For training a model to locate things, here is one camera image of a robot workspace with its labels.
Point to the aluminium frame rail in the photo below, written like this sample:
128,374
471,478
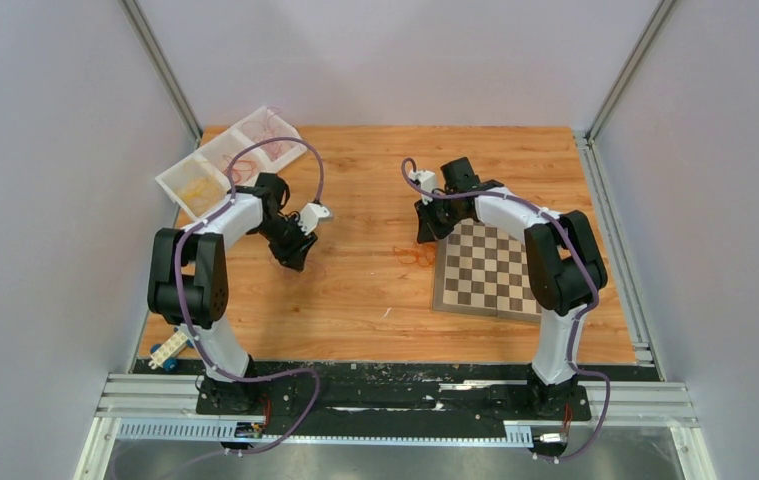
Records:
148,408

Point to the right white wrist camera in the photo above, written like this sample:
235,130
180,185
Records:
426,181

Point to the wooden chessboard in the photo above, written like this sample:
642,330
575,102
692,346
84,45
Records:
481,270

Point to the white three-compartment tray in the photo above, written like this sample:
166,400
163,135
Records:
259,143

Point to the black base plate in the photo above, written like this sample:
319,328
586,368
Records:
402,400

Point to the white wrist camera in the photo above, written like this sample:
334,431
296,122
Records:
312,215
426,181

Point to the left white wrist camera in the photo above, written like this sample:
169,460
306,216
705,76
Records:
312,215

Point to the white blue toy car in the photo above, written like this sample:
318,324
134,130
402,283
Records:
163,356

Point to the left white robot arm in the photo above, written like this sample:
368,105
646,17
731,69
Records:
188,281

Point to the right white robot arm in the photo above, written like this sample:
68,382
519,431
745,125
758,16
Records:
564,265

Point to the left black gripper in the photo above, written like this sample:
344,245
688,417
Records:
295,254

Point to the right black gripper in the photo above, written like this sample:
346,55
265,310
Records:
429,231

